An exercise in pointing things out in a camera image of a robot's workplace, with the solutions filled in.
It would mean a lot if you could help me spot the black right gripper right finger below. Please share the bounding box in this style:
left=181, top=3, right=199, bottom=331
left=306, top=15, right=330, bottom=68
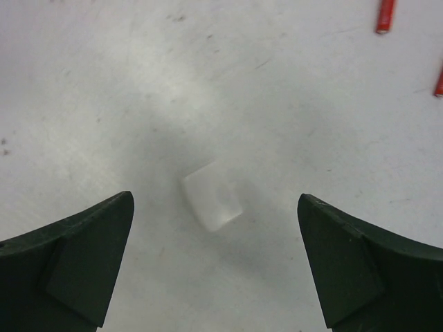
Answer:
left=298, top=194, right=442, bottom=331

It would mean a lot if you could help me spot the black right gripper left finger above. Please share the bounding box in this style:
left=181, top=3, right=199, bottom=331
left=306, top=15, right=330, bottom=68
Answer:
left=1, top=191, right=134, bottom=331

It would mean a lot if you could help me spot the white battery cover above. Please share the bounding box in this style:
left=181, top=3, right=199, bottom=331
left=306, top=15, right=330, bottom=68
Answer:
left=181, top=161, right=243, bottom=232

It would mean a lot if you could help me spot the red orange battery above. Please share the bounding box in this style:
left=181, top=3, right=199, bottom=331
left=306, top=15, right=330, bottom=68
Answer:
left=375, top=0, right=397, bottom=35
left=433, top=69, right=443, bottom=98

